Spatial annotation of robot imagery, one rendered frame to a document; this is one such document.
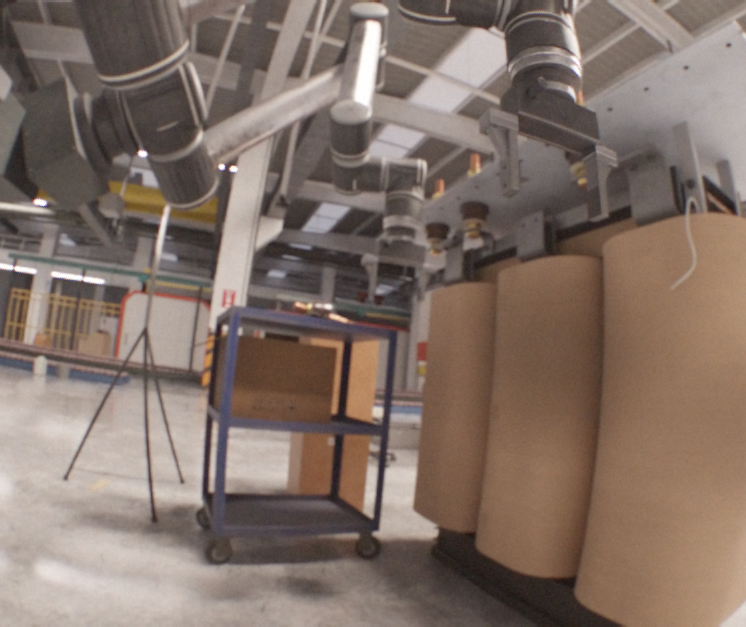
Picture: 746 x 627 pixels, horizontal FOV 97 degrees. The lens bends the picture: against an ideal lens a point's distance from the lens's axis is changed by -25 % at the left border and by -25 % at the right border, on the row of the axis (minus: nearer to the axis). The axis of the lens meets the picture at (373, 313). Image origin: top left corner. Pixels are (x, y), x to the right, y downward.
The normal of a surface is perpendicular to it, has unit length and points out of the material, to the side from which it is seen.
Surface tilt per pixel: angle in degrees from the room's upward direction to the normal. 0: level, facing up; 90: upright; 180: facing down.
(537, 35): 90
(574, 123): 90
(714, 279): 90
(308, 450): 90
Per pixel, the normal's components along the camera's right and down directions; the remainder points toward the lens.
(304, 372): 0.43, -0.10
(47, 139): 0.22, -0.13
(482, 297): -0.25, -0.17
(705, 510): -0.52, -0.18
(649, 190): -0.92, -0.14
